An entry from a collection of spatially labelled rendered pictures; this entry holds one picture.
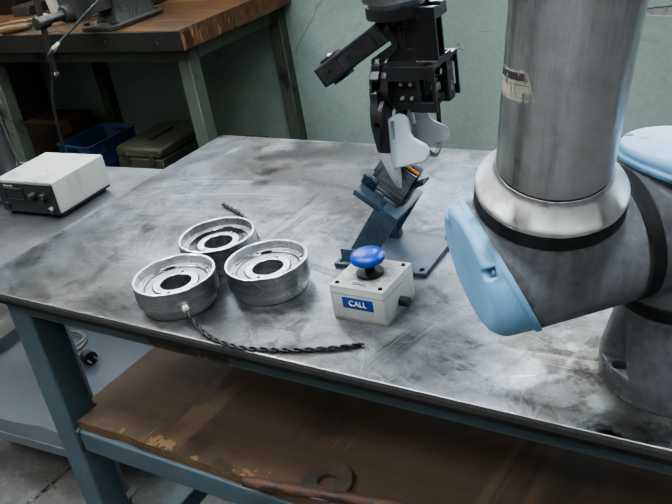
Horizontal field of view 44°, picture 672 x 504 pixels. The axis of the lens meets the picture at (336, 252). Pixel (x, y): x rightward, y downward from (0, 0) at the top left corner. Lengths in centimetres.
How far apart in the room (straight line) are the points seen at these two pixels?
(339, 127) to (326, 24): 36
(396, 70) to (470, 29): 167
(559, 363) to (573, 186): 29
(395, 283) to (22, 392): 139
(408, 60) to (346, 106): 195
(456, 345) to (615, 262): 27
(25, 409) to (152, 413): 81
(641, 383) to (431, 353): 22
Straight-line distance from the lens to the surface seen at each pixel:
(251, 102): 312
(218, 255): 108
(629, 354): 78
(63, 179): 177
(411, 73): 92
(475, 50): 260
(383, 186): 102
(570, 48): 53
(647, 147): 71
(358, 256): 92
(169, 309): 101
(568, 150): 58
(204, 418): 128
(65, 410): 136
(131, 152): 302
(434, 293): 97
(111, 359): 215
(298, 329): 95
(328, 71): 99
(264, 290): 99
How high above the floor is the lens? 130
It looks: 27 degrees down
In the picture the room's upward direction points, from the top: 10 degrees counter-clockwise
